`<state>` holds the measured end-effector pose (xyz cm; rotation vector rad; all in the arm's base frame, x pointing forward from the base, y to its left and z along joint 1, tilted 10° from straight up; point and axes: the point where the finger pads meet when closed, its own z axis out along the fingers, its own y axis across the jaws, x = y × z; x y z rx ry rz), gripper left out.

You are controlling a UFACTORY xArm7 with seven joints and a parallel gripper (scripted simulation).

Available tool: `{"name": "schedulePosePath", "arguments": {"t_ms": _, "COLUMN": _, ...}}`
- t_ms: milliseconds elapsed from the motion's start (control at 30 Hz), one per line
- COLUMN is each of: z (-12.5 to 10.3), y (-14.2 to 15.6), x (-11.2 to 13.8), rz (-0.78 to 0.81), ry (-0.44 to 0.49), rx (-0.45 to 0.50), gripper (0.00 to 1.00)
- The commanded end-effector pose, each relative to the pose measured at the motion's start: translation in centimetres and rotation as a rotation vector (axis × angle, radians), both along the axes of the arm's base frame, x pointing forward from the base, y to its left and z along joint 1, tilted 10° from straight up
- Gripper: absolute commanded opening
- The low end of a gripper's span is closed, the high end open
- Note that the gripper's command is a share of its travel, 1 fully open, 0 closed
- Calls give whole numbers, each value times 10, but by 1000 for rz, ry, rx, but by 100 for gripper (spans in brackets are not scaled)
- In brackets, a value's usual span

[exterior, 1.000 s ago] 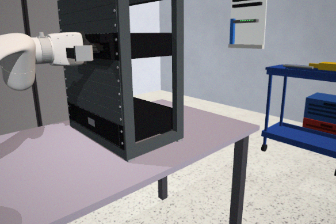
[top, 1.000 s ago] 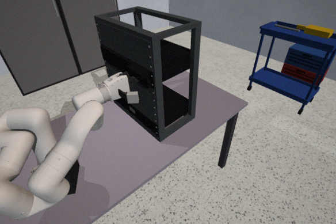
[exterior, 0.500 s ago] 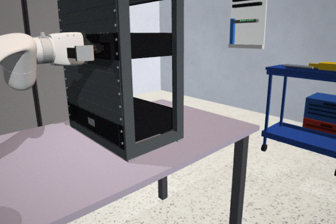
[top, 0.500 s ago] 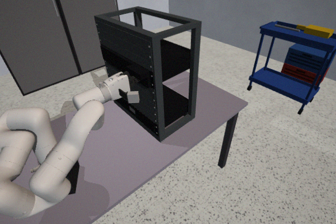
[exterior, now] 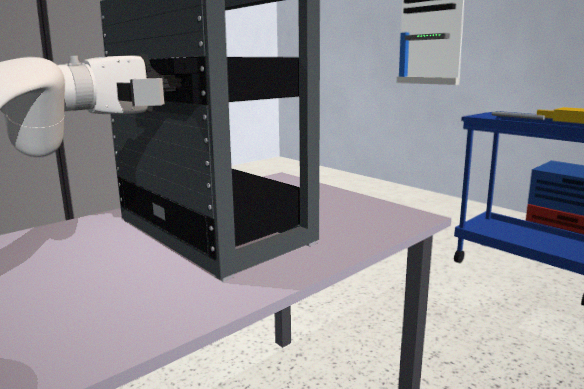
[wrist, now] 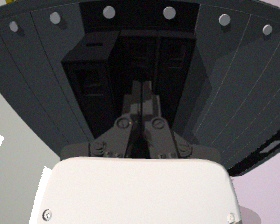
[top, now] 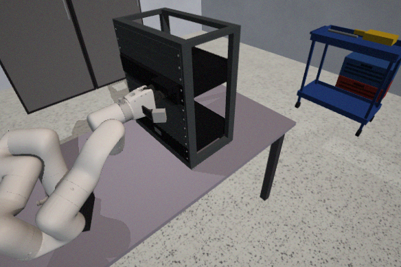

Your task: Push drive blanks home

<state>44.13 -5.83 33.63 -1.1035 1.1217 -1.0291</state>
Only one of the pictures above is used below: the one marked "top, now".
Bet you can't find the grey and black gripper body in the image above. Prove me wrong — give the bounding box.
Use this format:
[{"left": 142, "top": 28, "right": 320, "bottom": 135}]
[{"left": 123, "top": 85, "right": 156, "bottom": 120}]

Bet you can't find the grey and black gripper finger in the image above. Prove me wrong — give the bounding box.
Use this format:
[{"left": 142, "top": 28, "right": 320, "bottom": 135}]
[
  {"left": 154, "top": 95, "right": 168, "bottom": 108},
  {"left": 144, "top": 85, "right": 165, "bottom": 97}
]

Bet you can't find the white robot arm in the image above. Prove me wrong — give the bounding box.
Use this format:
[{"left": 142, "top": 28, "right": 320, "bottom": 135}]
[{"left": 0, "top": 97, "right": 133, "bottom": 262}]

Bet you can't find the black server rack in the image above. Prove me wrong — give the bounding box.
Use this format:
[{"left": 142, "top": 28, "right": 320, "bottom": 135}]
[{"left": 113, "top": 8, "right": 241, "bottom": 170}]

